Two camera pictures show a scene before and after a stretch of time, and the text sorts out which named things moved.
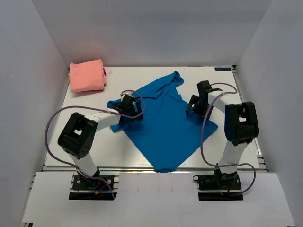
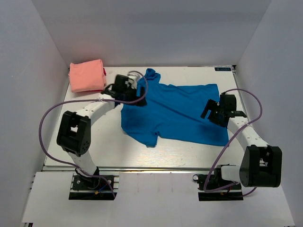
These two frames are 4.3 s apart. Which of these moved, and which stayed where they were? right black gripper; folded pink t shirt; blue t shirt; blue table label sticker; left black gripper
Moved: right black gripper; left black gripper; blue t shirt
Stayed: folded pink t shirt; blue table label sticker
